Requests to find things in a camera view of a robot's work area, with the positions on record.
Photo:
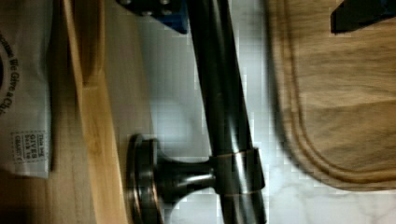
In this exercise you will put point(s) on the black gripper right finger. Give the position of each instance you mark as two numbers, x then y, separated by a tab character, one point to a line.
352	15

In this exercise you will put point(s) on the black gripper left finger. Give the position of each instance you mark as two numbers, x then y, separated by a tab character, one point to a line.
171	13

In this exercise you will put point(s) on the wooden cutting board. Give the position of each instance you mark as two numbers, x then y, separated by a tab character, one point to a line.
336	94

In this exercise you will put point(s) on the bamboo drawer with black handle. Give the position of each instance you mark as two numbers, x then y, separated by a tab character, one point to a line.
134	193

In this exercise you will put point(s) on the white printed bag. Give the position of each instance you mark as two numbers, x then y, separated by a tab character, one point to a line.
25	87

